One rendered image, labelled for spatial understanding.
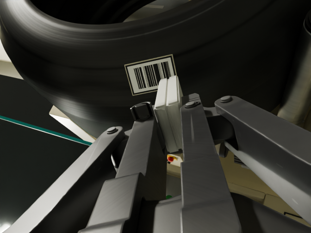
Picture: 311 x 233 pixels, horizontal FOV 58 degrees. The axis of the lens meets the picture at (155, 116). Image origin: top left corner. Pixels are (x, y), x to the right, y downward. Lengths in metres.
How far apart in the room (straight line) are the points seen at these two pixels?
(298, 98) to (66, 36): 0.35
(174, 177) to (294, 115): 0.54
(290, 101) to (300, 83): 0.06
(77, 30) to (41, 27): 0.07
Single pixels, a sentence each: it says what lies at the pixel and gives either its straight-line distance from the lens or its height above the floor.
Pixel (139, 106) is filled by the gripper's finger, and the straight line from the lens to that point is 0.15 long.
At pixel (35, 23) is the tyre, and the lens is 0.46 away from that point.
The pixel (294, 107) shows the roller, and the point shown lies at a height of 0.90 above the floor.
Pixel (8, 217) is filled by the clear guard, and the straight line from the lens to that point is 1.21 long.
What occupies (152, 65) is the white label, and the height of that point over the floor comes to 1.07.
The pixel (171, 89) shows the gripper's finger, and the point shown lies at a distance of 0.18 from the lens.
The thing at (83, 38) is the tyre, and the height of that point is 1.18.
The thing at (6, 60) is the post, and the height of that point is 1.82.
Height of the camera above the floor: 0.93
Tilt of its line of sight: 22 degrees up
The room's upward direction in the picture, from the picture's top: 77 degrees counter-clockwise
